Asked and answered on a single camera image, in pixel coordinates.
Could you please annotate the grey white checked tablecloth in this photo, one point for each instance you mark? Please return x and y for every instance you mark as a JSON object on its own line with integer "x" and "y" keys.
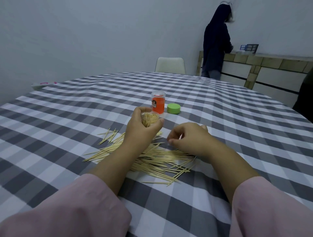
{"x": 73, "y": 117}

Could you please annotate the bundle of toothpicks in jar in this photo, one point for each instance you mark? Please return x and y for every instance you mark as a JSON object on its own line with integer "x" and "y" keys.
{"x": 149, "y": 119}

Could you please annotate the blue white box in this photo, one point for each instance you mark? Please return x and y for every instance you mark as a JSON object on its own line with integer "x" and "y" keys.
{"x": 250, "y": 48}

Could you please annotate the person's right thumb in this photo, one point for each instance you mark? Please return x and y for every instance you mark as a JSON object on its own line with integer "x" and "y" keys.
{"x": 174, "y": 141}

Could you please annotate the dark object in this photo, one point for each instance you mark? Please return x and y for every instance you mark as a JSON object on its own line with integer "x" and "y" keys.
{"x": 305, "y": 97}

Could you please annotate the pile of loose wooden toothpicks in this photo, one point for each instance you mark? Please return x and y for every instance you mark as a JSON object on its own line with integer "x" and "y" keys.
{"x": 159, "y": 162}

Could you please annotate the person's left thumb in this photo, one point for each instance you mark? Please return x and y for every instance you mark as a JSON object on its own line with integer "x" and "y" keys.
{"x": 158, "y": 124}

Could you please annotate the green round lid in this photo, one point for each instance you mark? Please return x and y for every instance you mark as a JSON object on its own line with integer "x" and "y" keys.
{"x": 173, "y": 108}

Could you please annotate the person's left forearm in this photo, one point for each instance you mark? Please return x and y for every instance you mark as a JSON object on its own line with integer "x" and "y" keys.
{"x": 107, "y": 171}

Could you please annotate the person's left hand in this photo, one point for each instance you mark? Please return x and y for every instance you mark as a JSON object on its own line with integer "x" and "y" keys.
{"x": 139, "y": 136}

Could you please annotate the clear plastic toothpick jar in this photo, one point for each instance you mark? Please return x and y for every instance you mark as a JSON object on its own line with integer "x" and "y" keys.
{"x": 151, "y": 119}

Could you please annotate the orange plastic jar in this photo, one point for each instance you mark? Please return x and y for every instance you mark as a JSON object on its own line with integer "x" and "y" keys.
{"x": 158, "y": 103}

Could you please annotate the white pink flat object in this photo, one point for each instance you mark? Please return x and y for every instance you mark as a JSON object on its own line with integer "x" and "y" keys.
{"x": 42, "y": 84}

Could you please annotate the person's right forearm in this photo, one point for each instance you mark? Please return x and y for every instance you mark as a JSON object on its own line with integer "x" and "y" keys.
{"x": 234, "y": 175}

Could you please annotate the person's right hand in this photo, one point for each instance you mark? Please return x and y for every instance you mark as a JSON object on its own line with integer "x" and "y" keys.
{"x": 193, "y": 139}

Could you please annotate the white chair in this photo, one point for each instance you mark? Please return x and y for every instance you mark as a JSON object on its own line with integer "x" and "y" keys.
{"x": 170, "y": 65}

